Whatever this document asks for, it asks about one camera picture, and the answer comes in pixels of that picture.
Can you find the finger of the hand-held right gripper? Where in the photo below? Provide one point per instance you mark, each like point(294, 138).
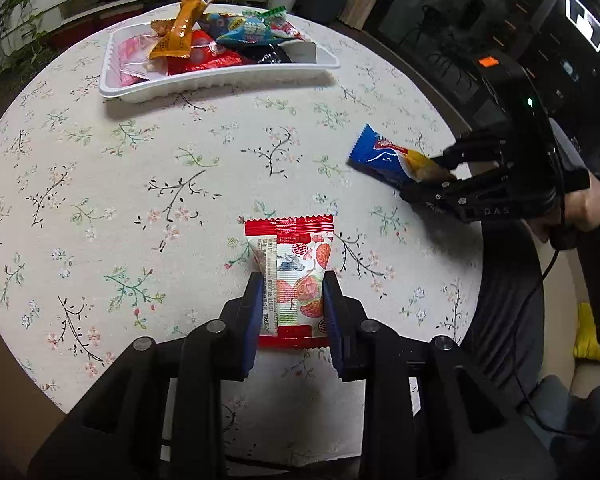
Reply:
point(445, 191)
point(475, 147)

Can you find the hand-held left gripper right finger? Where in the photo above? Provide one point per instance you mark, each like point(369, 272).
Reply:
point(332, 320)

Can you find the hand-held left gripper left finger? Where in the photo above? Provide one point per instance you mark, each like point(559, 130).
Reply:
point(252, 320)

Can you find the red white strawberry packet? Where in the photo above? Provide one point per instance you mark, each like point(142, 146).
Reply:
point(300, 270)

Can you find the dark blue snack packet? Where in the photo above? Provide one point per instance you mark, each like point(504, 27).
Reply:
point(380, 155)

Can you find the black snack packet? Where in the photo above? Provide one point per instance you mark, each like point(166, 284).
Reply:
point(270, 55)

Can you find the white plastic tray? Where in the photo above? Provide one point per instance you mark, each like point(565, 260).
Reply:
point(205, 87)

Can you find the green candy packet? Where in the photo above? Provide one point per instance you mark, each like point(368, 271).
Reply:
point(275, 11)

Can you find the light blue snack packet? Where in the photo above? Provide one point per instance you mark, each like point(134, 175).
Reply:
point(250, 30)

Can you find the large red snack packet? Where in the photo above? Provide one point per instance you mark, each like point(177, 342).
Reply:
point(205, 60)

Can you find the clear bread packet orange print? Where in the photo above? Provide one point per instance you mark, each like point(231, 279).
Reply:
point(140, 67)

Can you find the orange snack packet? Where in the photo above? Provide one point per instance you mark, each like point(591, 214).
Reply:
point(177, 35)

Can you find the pink snack packet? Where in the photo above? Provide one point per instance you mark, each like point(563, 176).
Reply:
point(130, 50)

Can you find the person's right hand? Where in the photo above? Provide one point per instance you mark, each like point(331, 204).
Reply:
point(587, 205)

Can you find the dark glass door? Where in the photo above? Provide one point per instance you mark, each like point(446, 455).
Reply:
point(455, 35)

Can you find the person's trouser leg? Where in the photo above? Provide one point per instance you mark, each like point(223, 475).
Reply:
point(505, 310)

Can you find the yellow cloth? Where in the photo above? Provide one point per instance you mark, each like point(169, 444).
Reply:
point(589, 335)

